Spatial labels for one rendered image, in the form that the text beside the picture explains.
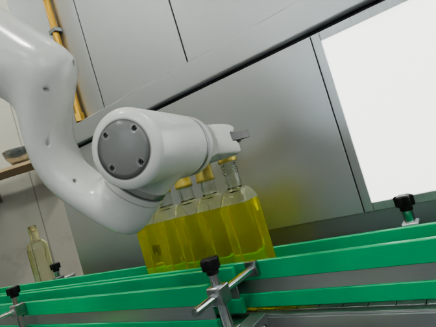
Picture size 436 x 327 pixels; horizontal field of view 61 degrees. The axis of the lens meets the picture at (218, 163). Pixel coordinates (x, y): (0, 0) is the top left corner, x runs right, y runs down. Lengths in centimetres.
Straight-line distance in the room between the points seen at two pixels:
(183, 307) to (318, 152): 37
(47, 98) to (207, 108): 46
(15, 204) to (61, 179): 420
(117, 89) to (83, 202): 67
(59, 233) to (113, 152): 405
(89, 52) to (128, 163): 82
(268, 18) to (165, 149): 48
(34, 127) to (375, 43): 55
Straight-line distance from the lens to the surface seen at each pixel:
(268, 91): 77
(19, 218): 464
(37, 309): 101
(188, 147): 42
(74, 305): 88
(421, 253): 57
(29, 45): 46
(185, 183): 74
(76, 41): 122
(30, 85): 44
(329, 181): 74
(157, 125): 37
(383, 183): 72
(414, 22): 71
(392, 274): 59
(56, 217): 441
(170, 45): 96
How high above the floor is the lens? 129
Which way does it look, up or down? 2 degrees up
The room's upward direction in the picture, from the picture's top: 17 degrees counter-clockwise
